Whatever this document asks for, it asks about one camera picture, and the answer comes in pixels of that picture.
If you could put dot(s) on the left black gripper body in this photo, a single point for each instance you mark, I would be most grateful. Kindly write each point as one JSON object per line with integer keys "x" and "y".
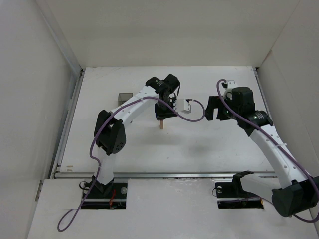
{"x": 164, "y": 115}

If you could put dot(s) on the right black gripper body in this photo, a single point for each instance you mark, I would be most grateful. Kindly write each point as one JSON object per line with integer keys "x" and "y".
{"x": 219, "y": 108}

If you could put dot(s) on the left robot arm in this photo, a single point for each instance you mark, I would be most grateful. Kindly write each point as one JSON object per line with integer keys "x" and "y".
{"x": 156, "y": 93}

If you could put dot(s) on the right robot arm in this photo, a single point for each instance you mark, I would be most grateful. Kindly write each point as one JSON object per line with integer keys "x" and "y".
{"x": 296, "y": 190}

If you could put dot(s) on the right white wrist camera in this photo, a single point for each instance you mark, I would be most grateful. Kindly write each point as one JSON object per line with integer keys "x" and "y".
{"x": 229, "y": 84}

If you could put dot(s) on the aluminium left rail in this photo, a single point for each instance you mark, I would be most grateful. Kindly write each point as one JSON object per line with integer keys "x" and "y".
{"x": 65, "y": 127}

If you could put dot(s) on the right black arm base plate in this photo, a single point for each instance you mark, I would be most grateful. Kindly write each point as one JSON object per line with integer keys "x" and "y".
{"x": 228, "y": 197}

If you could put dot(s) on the aluminium front rail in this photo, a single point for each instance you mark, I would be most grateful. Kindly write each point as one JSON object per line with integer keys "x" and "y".
{"x": 139, "y": 175}

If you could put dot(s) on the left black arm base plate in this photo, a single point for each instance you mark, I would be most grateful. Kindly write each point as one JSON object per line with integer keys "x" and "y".
{"x": 114, "y": 197}

